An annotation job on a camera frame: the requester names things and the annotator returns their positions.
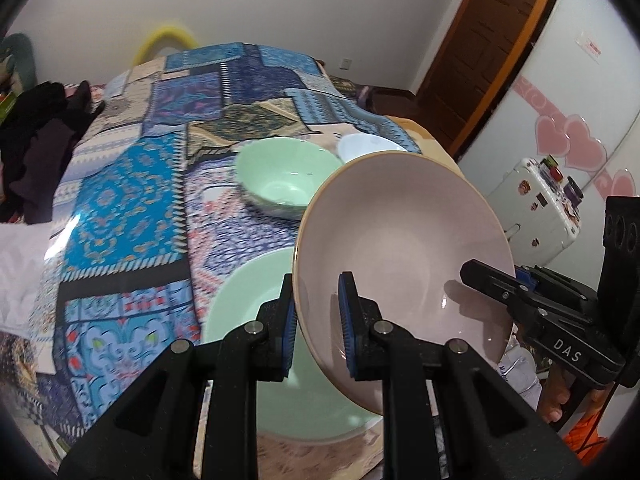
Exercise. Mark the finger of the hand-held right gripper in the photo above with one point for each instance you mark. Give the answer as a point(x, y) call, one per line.
point(492, 282)
point(560, 285)

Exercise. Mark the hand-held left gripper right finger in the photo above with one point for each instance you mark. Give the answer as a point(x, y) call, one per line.
point(347, 330)

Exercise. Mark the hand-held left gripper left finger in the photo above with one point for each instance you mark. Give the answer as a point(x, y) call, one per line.
point(287, 330)

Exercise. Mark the green plate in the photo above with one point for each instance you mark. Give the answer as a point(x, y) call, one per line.
point(240, 300)

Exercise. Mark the pink bowl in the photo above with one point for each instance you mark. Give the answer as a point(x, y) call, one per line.
point(400, 235)

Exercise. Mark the person's right hand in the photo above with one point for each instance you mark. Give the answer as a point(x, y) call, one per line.
point(555, 400)

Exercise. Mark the white crumpled cloth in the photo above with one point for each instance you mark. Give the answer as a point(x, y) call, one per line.
point(522, 375)

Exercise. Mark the white appliance with stickers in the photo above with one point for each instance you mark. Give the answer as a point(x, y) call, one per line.
point(530, 210)

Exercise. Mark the orange cloth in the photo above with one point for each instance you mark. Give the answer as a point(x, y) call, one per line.
point(587, 430)

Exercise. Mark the green bowl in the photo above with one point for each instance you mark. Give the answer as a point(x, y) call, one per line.
point(285, 175)

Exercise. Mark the white bowl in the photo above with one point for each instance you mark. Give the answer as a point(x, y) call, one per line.
point(367, 146)

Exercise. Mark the patchwork printed blanket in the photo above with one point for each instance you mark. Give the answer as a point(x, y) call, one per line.
point(130, 200)

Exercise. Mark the white wardrobe with pink stickers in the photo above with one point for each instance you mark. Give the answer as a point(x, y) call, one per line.
point(580, 75)

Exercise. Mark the dark bag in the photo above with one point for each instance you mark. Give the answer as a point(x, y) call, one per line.
point(362, 92)

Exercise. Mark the brown wooden door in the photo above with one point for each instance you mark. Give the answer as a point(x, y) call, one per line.
point(480, 50)

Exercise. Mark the white sheet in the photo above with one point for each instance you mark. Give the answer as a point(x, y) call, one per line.
point(22, 275)

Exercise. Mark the dark clothes pile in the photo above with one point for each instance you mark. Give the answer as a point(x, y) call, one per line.
point(45, 140)

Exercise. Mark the yellow foam tube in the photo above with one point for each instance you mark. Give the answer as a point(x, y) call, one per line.
point(165, 35)

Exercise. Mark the white wall socket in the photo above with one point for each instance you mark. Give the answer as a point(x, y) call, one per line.
point(345, 63)

